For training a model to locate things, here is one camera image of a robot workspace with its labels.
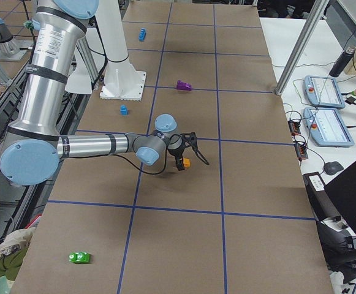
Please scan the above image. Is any near teach pendant tablet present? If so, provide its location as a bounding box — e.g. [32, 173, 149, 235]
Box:
[303, 107, 355, 148]

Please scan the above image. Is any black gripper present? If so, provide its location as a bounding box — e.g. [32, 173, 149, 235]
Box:
[168, 134, 186, 171]

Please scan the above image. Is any black water bottle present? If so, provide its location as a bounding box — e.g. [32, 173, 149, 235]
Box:
[329, 46, 356, 78]

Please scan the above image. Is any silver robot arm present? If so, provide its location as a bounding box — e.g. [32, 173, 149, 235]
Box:
[0, 1, 186, 186]

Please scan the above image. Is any green block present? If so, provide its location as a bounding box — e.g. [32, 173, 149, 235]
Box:
[68, 252, 91, 264]

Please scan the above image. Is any white central pillar base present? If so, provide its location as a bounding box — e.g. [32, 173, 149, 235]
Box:
[96, 0, 146, 101]

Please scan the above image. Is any far teach pendant tablet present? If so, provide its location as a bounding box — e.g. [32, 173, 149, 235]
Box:
[304, 75, 345, 109]

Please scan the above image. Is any purple trapezoid block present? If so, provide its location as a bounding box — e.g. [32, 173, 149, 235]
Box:
[176, 80, 192, 91]

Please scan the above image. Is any small blue block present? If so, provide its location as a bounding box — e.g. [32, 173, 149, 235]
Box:
[119, 105, 129, 116]

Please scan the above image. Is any aluminium frame post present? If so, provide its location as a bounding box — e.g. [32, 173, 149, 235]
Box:
[275, 0, 330, 96]

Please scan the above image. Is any grey computer mouse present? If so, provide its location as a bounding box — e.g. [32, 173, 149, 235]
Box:
[324, 161, 344, 175]

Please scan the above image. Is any long blue block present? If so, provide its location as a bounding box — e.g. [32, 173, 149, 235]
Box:
[138, 28, 146, 42]

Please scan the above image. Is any orange trapezoid block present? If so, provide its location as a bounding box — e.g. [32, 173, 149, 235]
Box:
[183, 158, 191, 168]

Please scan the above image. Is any teach pendant tablet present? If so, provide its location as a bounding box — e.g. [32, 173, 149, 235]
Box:
[303, 107, 355, 148]
[304, 75, 345, 109]

